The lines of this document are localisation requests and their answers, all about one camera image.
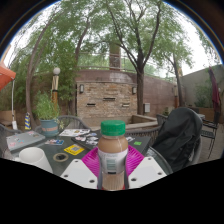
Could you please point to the grey wicker chair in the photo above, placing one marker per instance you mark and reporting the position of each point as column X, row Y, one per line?
column 75, row 120

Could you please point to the blue and yellow striped cone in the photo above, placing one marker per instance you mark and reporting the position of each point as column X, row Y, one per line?
column 28, row 122

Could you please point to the stone brick fountain wall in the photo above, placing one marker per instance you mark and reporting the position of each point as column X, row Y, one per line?
column 110, row 96

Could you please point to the yellow square sticker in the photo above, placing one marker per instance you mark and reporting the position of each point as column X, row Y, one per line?
column 74, row 149

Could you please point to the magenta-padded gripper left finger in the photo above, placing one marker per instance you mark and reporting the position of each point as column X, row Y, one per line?
column 78, row 173

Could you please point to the green-capped brown drink bottle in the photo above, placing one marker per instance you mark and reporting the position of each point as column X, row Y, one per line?
column 112, row 150

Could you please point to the wooden lamp post with globe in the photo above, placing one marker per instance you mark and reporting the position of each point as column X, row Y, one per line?
column 56, row 90

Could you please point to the blue sticker sheet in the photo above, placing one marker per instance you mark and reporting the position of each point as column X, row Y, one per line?
column 55, row 142

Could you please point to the white sticker sheet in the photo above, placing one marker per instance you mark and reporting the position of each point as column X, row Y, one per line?
column 73, row 132

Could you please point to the orange patio umbrella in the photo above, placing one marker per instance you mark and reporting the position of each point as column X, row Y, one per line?
column 6, row 76

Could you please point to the grey laptop with stickers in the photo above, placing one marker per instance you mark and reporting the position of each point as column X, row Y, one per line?
column 25, row 140

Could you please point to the green plant in blue pot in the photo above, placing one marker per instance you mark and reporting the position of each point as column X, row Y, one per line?
column 49, row 125

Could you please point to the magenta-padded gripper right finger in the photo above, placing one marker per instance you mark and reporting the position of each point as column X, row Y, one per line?
column 146, row 170

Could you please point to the black jacket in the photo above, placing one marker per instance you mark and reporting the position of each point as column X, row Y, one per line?
column 178, row 136

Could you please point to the dark-trunked tree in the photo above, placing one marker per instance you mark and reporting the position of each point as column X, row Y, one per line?
column 140, row 86

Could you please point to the closed maroon umbrella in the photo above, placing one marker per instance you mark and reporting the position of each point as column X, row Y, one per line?
column 215, row 90

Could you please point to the leaning pale-trunked tree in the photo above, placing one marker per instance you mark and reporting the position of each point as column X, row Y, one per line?
column 31, row 83

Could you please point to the white ceramic mug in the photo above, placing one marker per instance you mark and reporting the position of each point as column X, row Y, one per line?
column 35, row 158

